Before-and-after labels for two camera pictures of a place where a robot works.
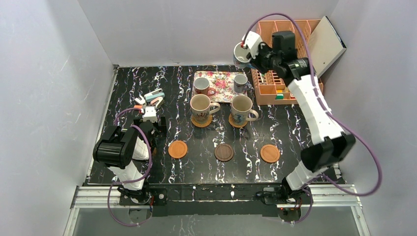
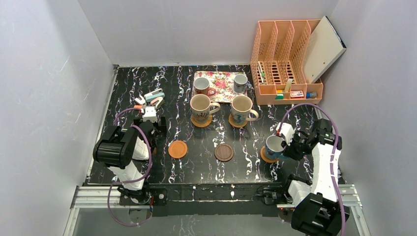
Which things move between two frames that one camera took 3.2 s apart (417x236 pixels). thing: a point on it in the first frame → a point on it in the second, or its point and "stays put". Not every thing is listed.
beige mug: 200,105 stays put
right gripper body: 257,56 → 291,151
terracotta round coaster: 177,149 stays put
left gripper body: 158,123 stays put
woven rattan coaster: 201,124 stays put
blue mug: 239,56 → 273,147
